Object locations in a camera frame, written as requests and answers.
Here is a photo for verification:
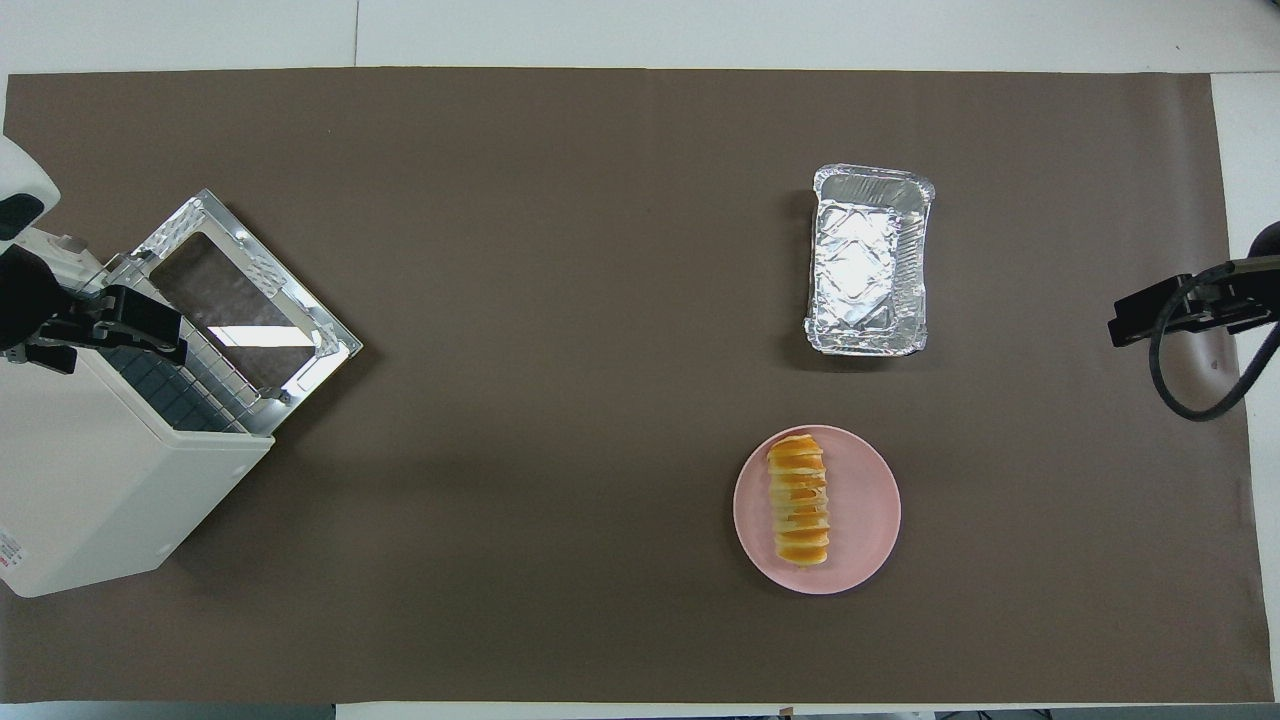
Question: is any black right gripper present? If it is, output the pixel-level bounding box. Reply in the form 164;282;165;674
1107;220;1280;350

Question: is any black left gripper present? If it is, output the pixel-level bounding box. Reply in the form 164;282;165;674
0;248;189;375

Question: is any aluminium foil tray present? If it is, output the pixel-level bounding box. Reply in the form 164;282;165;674
805;164;937;358

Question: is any sliced orange bread loaf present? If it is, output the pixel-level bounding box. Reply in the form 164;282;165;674
766;434;832;570

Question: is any cream toaster oven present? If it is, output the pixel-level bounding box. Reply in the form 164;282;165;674
0;228;276;599

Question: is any glass oven door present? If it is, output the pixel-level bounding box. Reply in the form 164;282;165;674
130;189;364;437

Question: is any pink round plate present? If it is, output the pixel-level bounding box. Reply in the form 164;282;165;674
733;425;902;597

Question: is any brown table mat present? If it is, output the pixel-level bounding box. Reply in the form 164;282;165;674
0;67;1276;704

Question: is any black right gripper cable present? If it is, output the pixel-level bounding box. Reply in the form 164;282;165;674
1147;265;1280;422

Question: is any oven wire rack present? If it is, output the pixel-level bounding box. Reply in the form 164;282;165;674
100;290;273;434

